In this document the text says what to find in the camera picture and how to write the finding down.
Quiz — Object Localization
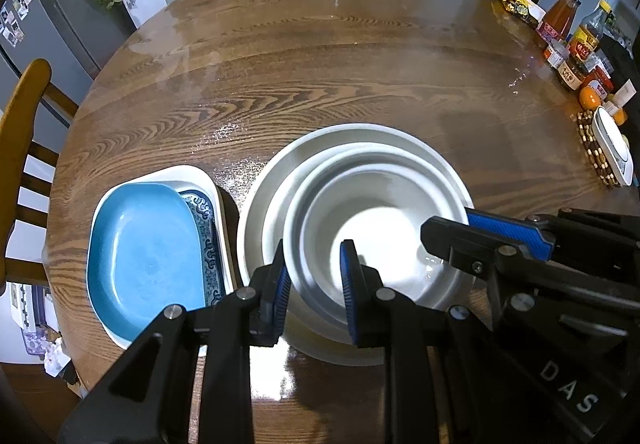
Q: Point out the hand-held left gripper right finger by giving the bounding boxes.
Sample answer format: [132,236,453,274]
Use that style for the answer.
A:
[339,239,576,444]

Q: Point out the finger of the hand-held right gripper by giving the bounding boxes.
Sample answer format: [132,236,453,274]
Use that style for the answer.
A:
[421,216,628,340]
[465,208,640,265]

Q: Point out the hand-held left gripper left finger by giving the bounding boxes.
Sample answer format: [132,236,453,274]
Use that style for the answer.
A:
[57,241,293,444]

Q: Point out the medium white bowl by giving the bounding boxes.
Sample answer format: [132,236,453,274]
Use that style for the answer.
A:
[282,142,471,331]

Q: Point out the large white bowl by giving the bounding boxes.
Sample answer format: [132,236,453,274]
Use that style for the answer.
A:
[236,124,477,367]

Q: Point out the blue patterned plate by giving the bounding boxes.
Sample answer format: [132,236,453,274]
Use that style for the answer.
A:
[179,190,224,307]

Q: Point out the white rectangular plate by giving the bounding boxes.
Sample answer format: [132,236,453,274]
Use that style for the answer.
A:
[90,165,240,351]

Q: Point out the wooden bead trivet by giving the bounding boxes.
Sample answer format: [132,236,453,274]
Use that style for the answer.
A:
[575,111,619,188]

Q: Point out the small white bowl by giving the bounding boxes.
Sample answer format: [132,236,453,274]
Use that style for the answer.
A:
[594,106,634,187]

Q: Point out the red label jar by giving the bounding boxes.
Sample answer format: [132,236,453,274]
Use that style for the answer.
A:
[582,66,614,97]

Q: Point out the white tube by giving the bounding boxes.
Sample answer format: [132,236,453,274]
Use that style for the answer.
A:
[607,80,636,110]

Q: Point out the small white jar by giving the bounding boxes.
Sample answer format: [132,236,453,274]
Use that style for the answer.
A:
[545,41,571,70]

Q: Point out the black appliance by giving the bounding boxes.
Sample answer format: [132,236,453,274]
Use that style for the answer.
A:
[597,34,640,90]

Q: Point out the clear bottle yellow cap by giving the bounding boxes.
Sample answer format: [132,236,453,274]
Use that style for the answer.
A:
[570,1,614,65]

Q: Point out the red sauce bottle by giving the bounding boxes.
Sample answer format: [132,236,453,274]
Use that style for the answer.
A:
[537,0,582,50]

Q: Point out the yellow snack packet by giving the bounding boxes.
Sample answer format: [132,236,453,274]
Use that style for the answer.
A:
[495,0,547,25]

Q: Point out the pile of floor clutter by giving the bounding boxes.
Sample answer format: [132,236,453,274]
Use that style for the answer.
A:
[9,281,77,376]

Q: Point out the wooden chair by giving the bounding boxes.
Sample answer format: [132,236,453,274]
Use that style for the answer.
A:
[0,58,79,285]

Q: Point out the grey refrigerator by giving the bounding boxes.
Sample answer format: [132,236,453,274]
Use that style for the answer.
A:
[0,0,139,135]

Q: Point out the fridge photo magnets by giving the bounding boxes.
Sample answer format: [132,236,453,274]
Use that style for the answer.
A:
[0,0,34,47]

